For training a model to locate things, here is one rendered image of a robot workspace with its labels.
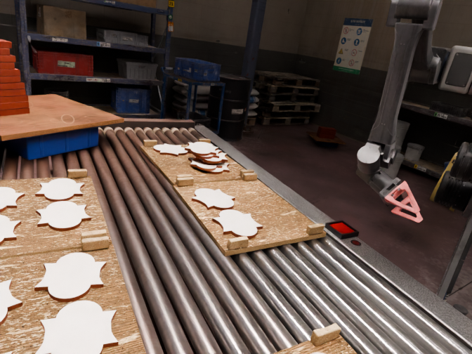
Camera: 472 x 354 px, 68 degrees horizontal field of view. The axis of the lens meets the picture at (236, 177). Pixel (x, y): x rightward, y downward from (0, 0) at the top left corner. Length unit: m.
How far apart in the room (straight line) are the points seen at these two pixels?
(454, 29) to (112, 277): 5.70
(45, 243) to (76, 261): 0.12
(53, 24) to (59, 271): 4.44
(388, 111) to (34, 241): 0.95
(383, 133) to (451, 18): 5.09
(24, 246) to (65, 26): 4.36
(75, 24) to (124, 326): 4.69
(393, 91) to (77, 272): 0.88
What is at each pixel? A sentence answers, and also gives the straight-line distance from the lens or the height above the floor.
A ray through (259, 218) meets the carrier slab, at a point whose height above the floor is 0.94.
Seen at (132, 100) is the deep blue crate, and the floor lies 0.33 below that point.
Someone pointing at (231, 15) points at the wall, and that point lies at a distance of 6.73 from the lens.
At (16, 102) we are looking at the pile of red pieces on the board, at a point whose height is 1.09.
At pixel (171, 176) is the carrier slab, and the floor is 0.94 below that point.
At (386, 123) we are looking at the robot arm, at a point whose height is 1.29.
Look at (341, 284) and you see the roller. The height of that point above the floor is 0.92.
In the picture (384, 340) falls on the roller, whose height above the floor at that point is 0.92.
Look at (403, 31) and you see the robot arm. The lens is 1.02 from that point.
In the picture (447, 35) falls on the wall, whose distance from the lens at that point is 6.06.
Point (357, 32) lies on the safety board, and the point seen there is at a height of 1.78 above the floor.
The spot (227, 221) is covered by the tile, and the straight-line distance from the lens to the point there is 1.02.
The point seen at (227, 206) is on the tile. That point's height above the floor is 0.95.
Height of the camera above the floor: 1.45
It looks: 22 degrees down
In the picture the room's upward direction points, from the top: 9 degrees clockwise
